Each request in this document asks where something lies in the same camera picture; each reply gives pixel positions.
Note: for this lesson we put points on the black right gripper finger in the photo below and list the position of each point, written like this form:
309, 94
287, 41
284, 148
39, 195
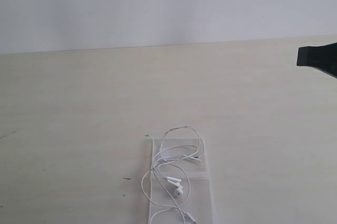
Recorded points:
323, 58

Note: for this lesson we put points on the white wired earphones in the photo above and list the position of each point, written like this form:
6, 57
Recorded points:
171, 156

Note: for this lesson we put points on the clear plastic storage box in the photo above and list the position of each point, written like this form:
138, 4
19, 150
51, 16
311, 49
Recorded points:
200, 203

